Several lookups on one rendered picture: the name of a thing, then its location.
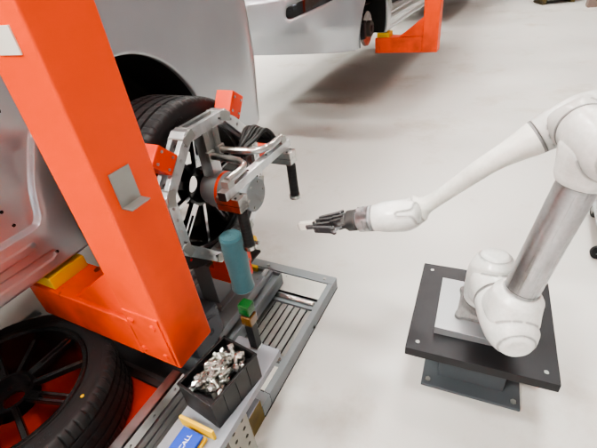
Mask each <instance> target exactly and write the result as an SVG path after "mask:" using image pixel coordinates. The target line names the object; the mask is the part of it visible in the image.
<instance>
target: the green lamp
mask: <svg viewBox="0 0 597 448"><path fill-rule="evenodd" d="M237 307H238V311H239V314H241V315H244V316H250V315H251V313H252V312H253V311H254V309H255V307H254V303H253V300H248V299H245V298H243V299H242V300H241V301H240V302H239V304H238V305H237Z"/></svg>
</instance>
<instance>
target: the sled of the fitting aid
mask: <svg viewBox="0 0 597 448"><path fill-rule="evenodd" d="M251 265H252V269H253V274H256V275H260V276H264V277H265V279H266V284H265V285H264V286H263V287H262V289H261V290H260V291H259V293H258V294H257V296H256V297H255V298H254V300H253V303H254V307H255V309H254V311H256V314H257V318H258V319H259V317H260V315H261V314H262V313H263V311H264V310H265V308H266V307H267V305H268V304H269V302H270V301H271V300H272V298H273V297H274V296H275V295H276V293H277V292H278V290H279V289H280V288H281V286H282V285H283V276H282V273H280V272H276V271H273V270H269V269H266V268H259V267H258V266H257V265H253V264H251ZM246 335H247V332H246V329H245V326H244V325H243V324H242V321H241V317H240V318H239V319H238V320H237V321H236V323H235V324H234V326H233V327H232V328H231V330H230V331H229V332H228V334H227V335H226V337H228V338H229V339H231V340H233V341H235V340H236V339H237V337H238V336H242V337H244V338H245V336H246Z"/></svg>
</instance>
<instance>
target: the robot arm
mask: <svg viewBox="0 0 597 448"><path fill-rule="evenodd" d="M555 148H557V149H556V157H555V162H554V168H553V176H554V178H555V181H554V183H553V185H552V187H551V189H550V191H549V193H548V195H547V197H546V199H545V201H544V203H543V205H542V208H541V210H540V212H539V214H538V216H537V218H536V220H535V222H534V224H533V226H532V228H531V230H530V232H529V234H528V236H527V238H526V240H525V242H524V244H523V246H522V248H521V250H520V252H519V254H518V256H517V258H516V260H515V261H514V259H513V257H512V255H511V254H509V253H508V252H506V251H505V250H502V249H499V248H494V247H490V248H486V249H484V250H481V251H479V252H477V253H476V254H475V256H474V257H473V258H472V260H471V261H470V263H469V266H468V269H467V272H466V280H465V285H464V286H461V287H460V299H459V303H458V310H457V311H456V312H455V318H456V319H460V320H468V321H471V322H475V323H478V324H480V326H481V328H482V331H483V333H484V335H485V337H486V339H487V340H488V342H489V343H490V344H491V345H492V346H493V347H494V348H495V349H496V350H497V351H499V352H501V353H503V354H505V355H507V356H514V357H518V356H526V355H527V354H529V353H530V352H532V351H533V350H534V349H535V348H536V347H537V344H538V342H539V339H540V330H539V329H540V327H541V322H542V316H543V313H544V309H545V300H544V298H543V295H542V294H541V293H542V291H543V290H544V289H545V286H546V285H547V283H548V281H549V279H550V278H551V276H552V274H553V272H554V271H555V269H556V268H557V266H558V264H559V262H560V261H561V258H562V256H563V255H564V253H565V252H566V251H567V249H568V247H569V245H570V243H571V241H572V239H573V238H574V236H575V234H576V233H577V231H578V229H579V228H580V226H581V224H582V222H583V221H584V219H585V216H586V215H587V213H588V212H589V210H590V209H591V207H592V205H593V203H594V201H595V199H596V198H597V89H595V90H590V91H586V92H581V93H578V94H575V95H573V96H570V97H568V98H567V99H565V100H562V101H560V102H558V103H557V104H555V105H553V106H551V107H550V108H548V109H546V110H544V111H543V112H541V113H540V114H539V115H537V116H535V117H534V118H532V119H531V120H530V121H528V122H527V123H526V124H524V125H523V126H522V127H521V128H519V129H518V130H517V131H516V132H514V133H513V134H512V135H510V136H509V137H508V138H506V139H505V140H503V141H502V142H501V143H499V144H498V145H497V146H495V147H494V148H493V149H491V150H490V151H489V152H487V153H486V154H484V155H483V156H481V157H479V158H478V159H476V160H475V161H474V162H472V163H471V164H469V165H468V166H467V167H466V168H465V169H463V170H462V171H461V172H459V173H458V174H457V175H455V176H454V177H453V178H451V179H450V180H449V181H447V182H446V183H445V184H443V185H442V186H441V187H439V188H437V189H436V190H435V191H433V192H432V193H430V194H428V195H425V196H410V197H407V198H404V199H401V200H391V201H385V202H381V203H378V204H374V205H367V206H360V207H357V208H356V209H354V210H348V211H346V212H344V210H341V211H338V212H333V213H328V214H324V215H321V216H319V218H318V219H315V220H305V221H299V222H298V228H299V230H309V229H313V230H314V232H315V233H326V234H333V235H336V234H337V232H336V231H338V230H341V229H344V228H345V229H347V230H348V231H356V230H359V231H360V232H369V231H382V232H405V231H410V230H412V229H414V228H417V227H418V226H419V225H421V224H422V223H423V222H425V221H426V220H427V218H428V215H429V213H430V212H431V211H433V210H434V209H436V208H437V207H439V206H440V205H442V204H444V203H446V202H447V201H449V200H450V199H451V198H453V197H454V196H457V195H458V194H460V193H461V192H463V191H465V190H466V189H468V188H470V187H471V186H472V185H474V184H476V183H477V182H479V181H481V180H483V179H484V178H486V177H488V176H489V175H491V174H492V173H494V172H497V171H499V170H501V169H503V168H505V167H507V166H508V165H511V164H515V163H518V162H520V161H522V160H525V159H528V158H531V157H533V156H538V155H541V154H544V153H545V152H548V151H550V150H552V149H555Z"/></svg>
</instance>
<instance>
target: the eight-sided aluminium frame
mask: <svg viewBox="0 0 597 448"><path fill-rule="evenodd" d="M215 125H220V126H221V127H222V128H224V129H225V130H226V131H228V132H229V133H231V134H232V135H234V136H235V137H236V138H237V139H238V140H240V137H241V134H242V131H243V128H244V127H245V126H246V125H245V124H243V123H242V122H241V121H240V120H239V119H237V118H236V117H235V116H232V115H230V111H227V110H226V109H225V108H210V109H206V111H205V112H203V113H202V114H200V115H199V116H196V117H194V118H193V119H191V120H189V121H187V122H185V123H184V124H182V125H180V126H179V127H175V128H174V129H173V130H171V132H170V136H169V137H168V139H167V140H168V142H167V145H166V149H167V150H169V151H171V152H172V153H174V154H176V155H177V159H176V163H175V166H174V169H173V173H172V176H170V175H163V174H158V176H157V180H158V182H159V185H160V188H161V190H162V193H163V197H164V200H165V203H166V205H167V208H168V211H169V213H170V215H171V220H172V223H173V226H174V227H175V230H176V233H177V236H178V239H179V242H180V245H181V248H182V251H183V253H184V256H188V257H194V258H199V259H204V260H212V261H216V262H223V261H224V258H223V254H222V251H221V247H220V242H217V243H216V244H215V245H214V246H213V247H212V248H211V249H207V248H202V247H199V246H195V245H191V243H190V241H189V238H188V235H187V231H186V228H185V225H184V222H183V219H182V217H181V214H180V211H179V207H178V204H177V201H176V195H177V192H178V188H179V183H180V179H181V176H182V173H183V170H184V166H185V162H186V160H187V154H188V150H189V147H190V144H191V142H192V141H193V140H195V139H197V138H198V137H200V136H201V135H202V134H203V133H204V132H207V131H209V130H210V129H211V128H212V127H213V126H215ZM258 158H259V154H256V155H248V156H246V157H243V160H245V161H246V163H247V167H249V166H250V165H251V164H252V163H254V162H255V161H256V160H257V159H258ZM256 213H257V211H255V212H248V214H249V218H250V222H251V229H252V228H253V226H254V220H255V217H256ZM231 229H237V230H240V231H241V229H240V225H239V221H238V220H237V222H236V224H235V225H234V226H233V227H232V228H231Z"/></svg>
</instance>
